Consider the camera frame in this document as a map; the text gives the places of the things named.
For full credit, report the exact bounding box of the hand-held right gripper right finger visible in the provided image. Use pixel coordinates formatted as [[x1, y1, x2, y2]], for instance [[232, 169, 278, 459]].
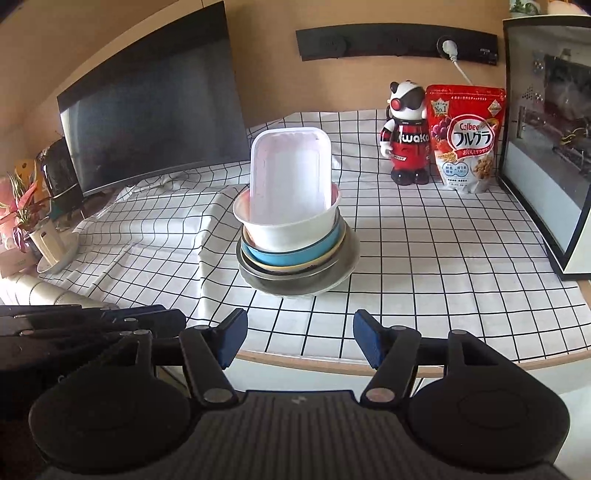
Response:
[[353, 311, 509, 406]]

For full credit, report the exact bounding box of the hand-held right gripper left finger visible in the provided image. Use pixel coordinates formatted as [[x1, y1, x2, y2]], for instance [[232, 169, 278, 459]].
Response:
[[99, 308, 249, 408]]

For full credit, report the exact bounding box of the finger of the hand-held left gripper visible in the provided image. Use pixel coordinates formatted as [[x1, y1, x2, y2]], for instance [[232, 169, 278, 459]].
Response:
[[0, 303, 168, 324], [18, 309, 186, 343]]

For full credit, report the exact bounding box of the stainless steel bowl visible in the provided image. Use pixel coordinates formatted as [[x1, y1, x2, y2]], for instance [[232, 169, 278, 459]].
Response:
[[235, 225, 361, 296]]

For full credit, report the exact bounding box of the yellow-sided white bowl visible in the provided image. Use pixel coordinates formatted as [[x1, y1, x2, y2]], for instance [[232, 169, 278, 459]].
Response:
[[240, 228, 348, 275]]

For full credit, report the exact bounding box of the blue bowl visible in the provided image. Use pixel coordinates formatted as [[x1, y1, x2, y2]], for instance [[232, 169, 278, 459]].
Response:
[[240, 217, 347, 280]]

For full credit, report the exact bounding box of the white bowl with orange logo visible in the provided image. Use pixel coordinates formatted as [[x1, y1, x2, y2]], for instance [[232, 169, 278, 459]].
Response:
[[232, 183, 343, 254]]

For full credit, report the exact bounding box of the white foam tray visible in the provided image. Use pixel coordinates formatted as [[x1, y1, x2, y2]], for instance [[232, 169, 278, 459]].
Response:
[[249, 126, 332, 228]]

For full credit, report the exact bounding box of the rolled checkered sheet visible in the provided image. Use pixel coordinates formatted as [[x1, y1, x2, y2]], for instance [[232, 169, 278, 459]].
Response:
[[8, 271, 122, 311]]

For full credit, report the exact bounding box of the white saucer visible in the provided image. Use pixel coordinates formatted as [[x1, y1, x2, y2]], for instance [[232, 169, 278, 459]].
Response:
[[36, 229, 82, 276]]

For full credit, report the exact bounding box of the potted red-leaf plant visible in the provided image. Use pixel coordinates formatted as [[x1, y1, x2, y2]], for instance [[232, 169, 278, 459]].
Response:
[[0, 170, 66, 269]]

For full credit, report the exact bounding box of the black glossy appliance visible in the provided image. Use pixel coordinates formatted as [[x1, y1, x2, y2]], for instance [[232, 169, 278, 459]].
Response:
[[34, 137, 85, 210]]

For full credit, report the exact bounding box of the red and black robot toy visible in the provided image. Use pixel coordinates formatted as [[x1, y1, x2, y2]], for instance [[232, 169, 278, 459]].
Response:
[[379, 80, 433, 186]]

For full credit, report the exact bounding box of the black monitor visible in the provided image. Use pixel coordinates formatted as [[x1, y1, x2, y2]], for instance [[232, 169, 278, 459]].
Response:
[[56, 0, 250, 198]]

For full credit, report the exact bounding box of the red cereal bag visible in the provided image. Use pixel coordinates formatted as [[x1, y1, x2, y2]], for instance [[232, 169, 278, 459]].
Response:
[[424, 83, 508, 195]]

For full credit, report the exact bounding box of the black wall power strip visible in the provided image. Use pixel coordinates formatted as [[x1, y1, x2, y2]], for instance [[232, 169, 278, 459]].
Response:
[[295, 21, 500, 66]]

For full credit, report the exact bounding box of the white plug with cable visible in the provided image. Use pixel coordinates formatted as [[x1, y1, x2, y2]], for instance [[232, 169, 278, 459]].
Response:
[[436, 37, 475, 86]]

